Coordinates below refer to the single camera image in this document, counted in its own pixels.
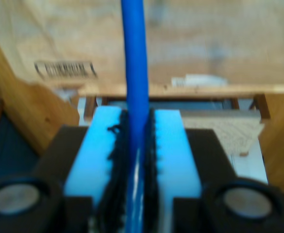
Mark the beige woven rug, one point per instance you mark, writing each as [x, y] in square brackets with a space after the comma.
[229, 131]

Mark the brown packing paper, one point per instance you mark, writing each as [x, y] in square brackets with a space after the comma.
[205, 36]

